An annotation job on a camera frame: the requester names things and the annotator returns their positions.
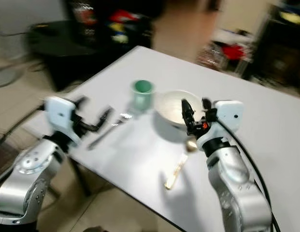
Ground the silver metal fork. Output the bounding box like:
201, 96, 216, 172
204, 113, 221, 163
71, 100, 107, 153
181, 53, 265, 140
87, 112, 134, 150

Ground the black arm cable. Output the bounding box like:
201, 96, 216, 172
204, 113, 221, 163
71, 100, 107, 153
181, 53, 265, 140
0, 107, 50, 148
216, 118, 282, 232

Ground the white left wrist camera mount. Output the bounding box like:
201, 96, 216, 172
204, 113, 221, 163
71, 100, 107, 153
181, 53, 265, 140
45, 96, 84, 146

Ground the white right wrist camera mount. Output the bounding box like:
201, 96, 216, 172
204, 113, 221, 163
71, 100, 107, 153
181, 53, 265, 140
197, 100, 245, 151

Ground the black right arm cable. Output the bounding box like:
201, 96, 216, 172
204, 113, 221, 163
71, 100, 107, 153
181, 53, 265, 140
216, 118, 282, 232

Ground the green cup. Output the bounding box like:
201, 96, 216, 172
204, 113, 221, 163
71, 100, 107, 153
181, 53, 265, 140
131, 79, 156, 113

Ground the white ceramic bowl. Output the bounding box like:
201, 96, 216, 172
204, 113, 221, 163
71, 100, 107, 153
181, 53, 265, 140
155, 89, 203, 129

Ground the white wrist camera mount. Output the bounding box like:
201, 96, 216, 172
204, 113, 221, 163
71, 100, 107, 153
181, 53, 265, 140
197, 100, 245, 151
45, 96, 84, 146

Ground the grey round fan base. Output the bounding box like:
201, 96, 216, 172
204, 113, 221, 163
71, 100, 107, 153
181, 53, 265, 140
0, 65, 25, 88

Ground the black cabinet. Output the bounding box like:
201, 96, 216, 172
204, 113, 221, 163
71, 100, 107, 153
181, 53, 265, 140
248, 4, 300, 93

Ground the colourful toy pile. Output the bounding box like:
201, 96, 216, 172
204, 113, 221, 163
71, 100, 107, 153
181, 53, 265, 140
107, 10, 142, 45

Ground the black round side table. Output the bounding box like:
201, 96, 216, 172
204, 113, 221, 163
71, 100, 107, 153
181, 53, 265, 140
27, 20, 153, 92

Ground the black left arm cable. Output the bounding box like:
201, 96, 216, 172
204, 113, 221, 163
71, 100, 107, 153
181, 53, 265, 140
0, 107, 50, 148

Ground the red item in basket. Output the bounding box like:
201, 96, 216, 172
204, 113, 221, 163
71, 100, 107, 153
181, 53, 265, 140
220, 43, 247, 61

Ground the gold spoon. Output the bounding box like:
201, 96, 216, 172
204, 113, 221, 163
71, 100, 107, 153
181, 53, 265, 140
164, 137, 199, 190

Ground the black table leg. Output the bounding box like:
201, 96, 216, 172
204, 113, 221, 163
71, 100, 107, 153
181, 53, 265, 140
69, 156, 93, 197

